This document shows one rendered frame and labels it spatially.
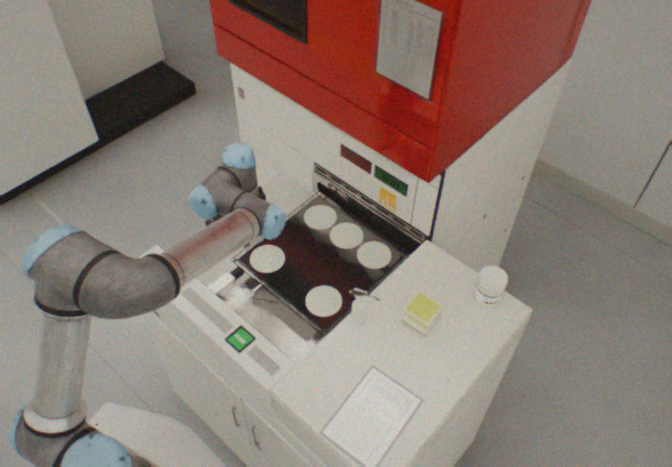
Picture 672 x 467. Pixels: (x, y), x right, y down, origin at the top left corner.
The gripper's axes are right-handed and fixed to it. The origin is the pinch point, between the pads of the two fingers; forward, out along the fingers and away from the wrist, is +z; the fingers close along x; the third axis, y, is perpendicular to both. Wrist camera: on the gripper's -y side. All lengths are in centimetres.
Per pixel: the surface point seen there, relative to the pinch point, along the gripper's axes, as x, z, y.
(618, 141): 37, 57, 189
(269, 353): -31.8, 3.2, -4.0
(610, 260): 3, 98, 173
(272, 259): -0.4, 9.0, 7.6
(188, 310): -11.8, 3.2, -19.1
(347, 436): -59, 2, 5
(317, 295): -17.0, 9.1, 14.8
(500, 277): -40, -7, 56
